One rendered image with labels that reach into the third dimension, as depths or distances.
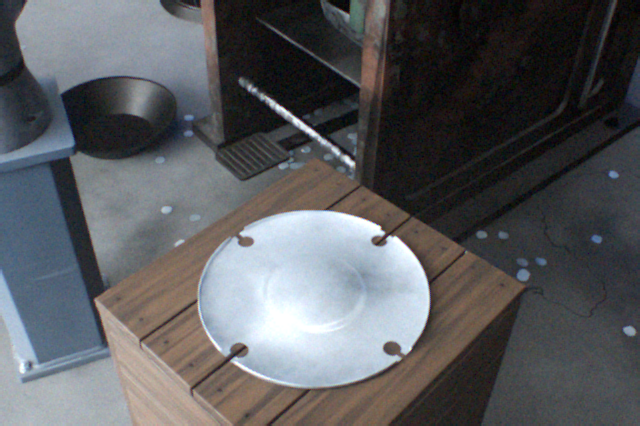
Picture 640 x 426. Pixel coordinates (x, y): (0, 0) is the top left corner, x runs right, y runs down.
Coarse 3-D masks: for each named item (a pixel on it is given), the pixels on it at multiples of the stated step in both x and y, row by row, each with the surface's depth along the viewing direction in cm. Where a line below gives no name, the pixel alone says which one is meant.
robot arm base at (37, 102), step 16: (0, 80) 91; (16, 80) 94; (32, 80) 97; (0, 96) 92; (16, 96) 94; (32, 96) 96; (0, 112) 93; (16, 112) 94; (32, 112) 97; (48, 112) 100; (0, 128) 94; (16, 128) 95; (32, 128) 97; (0, 144) 94; (16, 144) 96
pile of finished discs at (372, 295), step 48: (288, 240) 99; (336, 240) 100; (240, 288) 93; (288, 288) 92; (336, 288) 93; (384, 288) 94; (240, 336) 87; (288, 336) 88; (336, 336) 88; (384, 336) 88; (288, 384) 82; (336, 384) 82
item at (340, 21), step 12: (324, 0) 138; (336, 0) 153; (348, 0) 155; (324, 12) 144; (336, 12) 137; (348, 12) 154; (336, 24) 140; (348, 24) 137; (348, 36) 141; (360, 36) 138
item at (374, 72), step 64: (384, 0) 105; (448, 0) 114; (512, 0) 126; (576, 0) 141; (384, 64) 112; (448, 64) 126; (512, 64) 140; (576, 64) 157; (384, 128) 121; (448, 128) 137; (512, 128) 155; (576, 128) 173; (384, 192) 132; (448, 192) 149; (512, 192) 158
